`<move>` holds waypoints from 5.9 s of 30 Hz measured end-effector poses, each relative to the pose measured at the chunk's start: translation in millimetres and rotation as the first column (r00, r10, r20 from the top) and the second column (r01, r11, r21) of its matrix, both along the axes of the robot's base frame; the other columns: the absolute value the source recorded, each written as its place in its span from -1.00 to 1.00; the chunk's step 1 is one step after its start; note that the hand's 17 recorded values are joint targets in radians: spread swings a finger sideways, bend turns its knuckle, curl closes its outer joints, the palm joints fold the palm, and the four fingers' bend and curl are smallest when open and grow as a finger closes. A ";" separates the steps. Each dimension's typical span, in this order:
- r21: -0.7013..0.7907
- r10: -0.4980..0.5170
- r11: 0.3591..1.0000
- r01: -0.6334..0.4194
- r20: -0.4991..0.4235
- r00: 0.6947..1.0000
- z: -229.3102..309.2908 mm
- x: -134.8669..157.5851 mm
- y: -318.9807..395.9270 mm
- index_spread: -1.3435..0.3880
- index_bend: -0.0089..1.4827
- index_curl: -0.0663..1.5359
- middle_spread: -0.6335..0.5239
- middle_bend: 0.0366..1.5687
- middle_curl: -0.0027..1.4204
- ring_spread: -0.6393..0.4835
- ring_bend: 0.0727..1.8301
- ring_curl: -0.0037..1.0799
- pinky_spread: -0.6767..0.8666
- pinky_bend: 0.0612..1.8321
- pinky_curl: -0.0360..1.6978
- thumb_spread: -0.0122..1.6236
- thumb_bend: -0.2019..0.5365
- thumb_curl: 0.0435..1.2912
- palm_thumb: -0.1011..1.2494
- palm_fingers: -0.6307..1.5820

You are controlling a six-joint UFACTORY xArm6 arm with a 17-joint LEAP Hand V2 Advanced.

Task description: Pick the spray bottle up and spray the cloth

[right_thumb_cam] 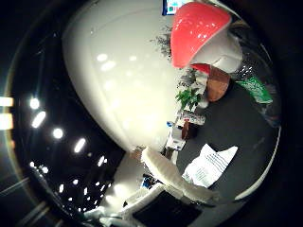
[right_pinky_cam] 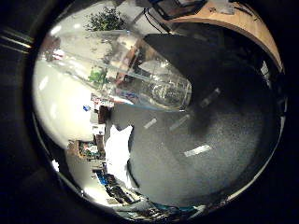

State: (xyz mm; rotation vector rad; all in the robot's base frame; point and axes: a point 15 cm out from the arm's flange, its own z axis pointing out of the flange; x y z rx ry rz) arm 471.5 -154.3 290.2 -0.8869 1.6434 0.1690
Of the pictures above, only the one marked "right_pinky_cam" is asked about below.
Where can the clear plastic spray bottle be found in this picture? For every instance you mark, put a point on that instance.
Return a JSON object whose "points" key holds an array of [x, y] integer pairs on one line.
{"points": [[124, 71]]}

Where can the white striped cloth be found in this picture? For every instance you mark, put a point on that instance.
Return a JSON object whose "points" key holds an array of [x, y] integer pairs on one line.
{"points": [[118, 152]]}

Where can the dark bushy potted plant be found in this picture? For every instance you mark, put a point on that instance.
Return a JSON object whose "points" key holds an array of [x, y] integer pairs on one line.
{"points": [[106, 20]]}

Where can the wooden desk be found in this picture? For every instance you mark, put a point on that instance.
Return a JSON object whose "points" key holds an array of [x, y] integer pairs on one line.
{"points": [[249, 25]]}

